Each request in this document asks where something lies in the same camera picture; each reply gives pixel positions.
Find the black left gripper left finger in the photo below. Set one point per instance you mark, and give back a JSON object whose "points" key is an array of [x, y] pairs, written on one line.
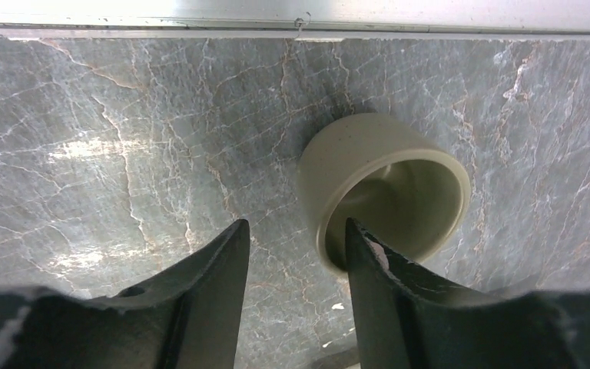
{"points": [[187, 316]]}

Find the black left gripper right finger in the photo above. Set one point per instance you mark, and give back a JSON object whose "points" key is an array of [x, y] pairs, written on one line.
{"points": [[407, 316]]}

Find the small green cup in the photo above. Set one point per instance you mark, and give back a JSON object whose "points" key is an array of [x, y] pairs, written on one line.
{"points": [[371, 167]]}

